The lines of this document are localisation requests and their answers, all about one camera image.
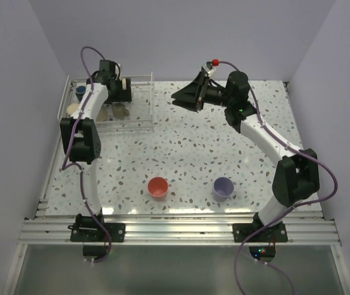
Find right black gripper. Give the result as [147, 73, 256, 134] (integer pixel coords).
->
[172, 72, 234, 112]

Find small olive mug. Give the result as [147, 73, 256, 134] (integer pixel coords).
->
[112, 103, 130, 120]

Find blue cup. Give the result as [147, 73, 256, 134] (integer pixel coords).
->
[75, 85, 86, 101]

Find steel cup with brown sleeve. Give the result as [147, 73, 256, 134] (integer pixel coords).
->
[66, 103, 79, 117]

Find purple cup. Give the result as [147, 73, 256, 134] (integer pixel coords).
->
[212, 177, 234, 202]

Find red cup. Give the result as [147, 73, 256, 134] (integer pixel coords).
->
[147, 176, 169, 200]

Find beige tall cup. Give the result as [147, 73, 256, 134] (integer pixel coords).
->
[96, 106, 109, 122]

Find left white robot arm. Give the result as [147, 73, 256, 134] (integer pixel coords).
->
[60, 59, 132, 242]

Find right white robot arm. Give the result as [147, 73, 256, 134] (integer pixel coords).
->
[171, 71, 320, 242]

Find white wire dish rack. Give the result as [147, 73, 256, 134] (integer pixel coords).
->
[57, 73, 154, 133]

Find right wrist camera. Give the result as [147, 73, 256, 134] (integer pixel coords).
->
[201, 59, 220, 78]

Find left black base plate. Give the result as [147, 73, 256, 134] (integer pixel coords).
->
[68, 214, 126, 243]

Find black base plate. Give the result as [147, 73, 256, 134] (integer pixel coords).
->
[68, 214, 126, 243]
[232, 222, 289, 243]

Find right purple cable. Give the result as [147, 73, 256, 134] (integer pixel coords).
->
[217, 60, 339, 295]

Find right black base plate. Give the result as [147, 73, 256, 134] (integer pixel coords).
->
[232, 222, 289, 243]

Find aluminium rail frame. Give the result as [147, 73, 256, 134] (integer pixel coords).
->
[2, 199, 350, 294]

